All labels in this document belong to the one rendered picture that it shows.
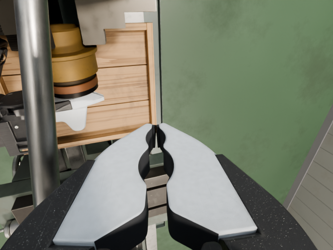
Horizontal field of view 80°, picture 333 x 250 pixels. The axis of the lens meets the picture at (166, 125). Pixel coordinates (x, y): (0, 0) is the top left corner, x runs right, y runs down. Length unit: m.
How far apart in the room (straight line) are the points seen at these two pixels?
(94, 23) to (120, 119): 0.34
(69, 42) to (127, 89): 0.28
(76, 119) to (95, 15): 0.16
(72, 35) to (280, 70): 1.95
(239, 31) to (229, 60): 0.21
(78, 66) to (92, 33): 0.05
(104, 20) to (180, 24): 1.23
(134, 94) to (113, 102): 0.06
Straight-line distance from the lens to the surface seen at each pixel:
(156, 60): 0.93
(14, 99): 0.37
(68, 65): 0.31
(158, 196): 0.69
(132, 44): 0.54
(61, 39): 0.31
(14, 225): 0.74
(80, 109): 0.35
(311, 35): 2.27
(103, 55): 0.54
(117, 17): 0.32
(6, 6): 0.27
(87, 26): 0.32
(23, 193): 0.70
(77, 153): 0.67
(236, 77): 1.84
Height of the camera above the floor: 1.42
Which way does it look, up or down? 57 degrees down
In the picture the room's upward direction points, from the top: 146 degrees clockwise
